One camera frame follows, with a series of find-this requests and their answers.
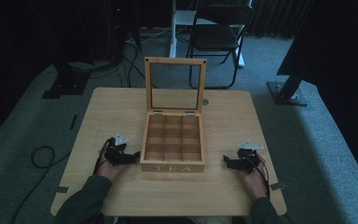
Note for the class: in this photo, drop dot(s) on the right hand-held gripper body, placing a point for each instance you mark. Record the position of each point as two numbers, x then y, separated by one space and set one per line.
247 157

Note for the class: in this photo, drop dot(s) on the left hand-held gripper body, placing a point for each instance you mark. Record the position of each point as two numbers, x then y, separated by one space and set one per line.
115 154

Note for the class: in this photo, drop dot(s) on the wooden tea box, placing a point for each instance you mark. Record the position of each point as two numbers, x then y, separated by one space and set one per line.
173 138

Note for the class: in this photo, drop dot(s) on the person's left hand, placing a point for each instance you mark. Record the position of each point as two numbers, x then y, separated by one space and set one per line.
109 170

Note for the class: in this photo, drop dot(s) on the person's right hand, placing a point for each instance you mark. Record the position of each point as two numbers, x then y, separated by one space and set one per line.
254 183

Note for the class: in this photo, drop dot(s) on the grey tape piece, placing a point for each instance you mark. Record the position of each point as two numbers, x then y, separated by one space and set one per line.
278 186
62 189

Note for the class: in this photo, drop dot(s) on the black tape strip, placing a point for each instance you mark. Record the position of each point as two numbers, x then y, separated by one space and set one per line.
73 122

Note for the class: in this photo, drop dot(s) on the round metal table grommet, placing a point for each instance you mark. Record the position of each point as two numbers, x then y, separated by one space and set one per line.
205 101

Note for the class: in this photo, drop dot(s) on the right black stand base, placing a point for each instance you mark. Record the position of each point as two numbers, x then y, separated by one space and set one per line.
287 90

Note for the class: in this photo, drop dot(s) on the black stand with flat base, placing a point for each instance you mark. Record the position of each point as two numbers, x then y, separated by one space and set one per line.
66 82

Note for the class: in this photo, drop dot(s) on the black folding chair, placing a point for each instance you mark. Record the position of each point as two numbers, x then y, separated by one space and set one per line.
216 37

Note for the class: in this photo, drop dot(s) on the dark curtain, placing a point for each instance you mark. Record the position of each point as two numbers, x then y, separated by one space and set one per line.
276 17

